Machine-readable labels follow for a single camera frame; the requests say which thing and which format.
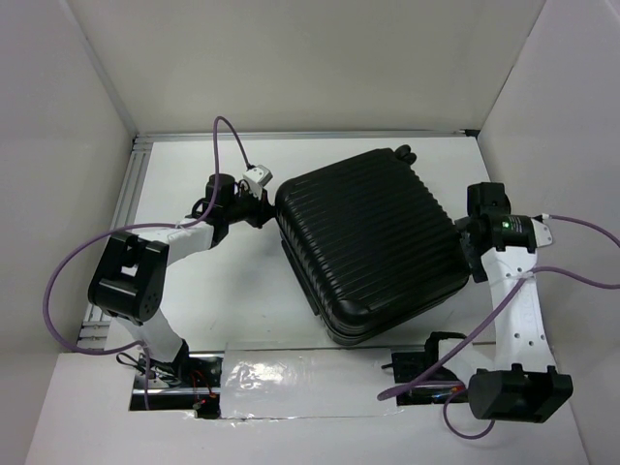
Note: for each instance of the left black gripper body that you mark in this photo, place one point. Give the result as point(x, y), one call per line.
point(245, 206)

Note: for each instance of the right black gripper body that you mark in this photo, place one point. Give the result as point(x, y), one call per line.
point(469, 242)

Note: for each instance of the black hard-shell suitcase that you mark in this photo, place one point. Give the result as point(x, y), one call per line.
point(369, 244)

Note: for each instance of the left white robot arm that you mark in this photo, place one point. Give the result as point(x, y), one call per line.
point(129, 281)

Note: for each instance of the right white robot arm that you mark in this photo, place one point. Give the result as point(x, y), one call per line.
point(520, 382)

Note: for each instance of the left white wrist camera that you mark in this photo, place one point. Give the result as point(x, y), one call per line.
point(256, 179)

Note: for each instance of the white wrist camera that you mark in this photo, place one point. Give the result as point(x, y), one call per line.
point(256, 179)
point(542, 232)

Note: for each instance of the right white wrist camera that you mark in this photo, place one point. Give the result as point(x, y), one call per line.
point(542, 232)

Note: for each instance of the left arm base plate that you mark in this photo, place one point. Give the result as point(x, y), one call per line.
point(197, 392)

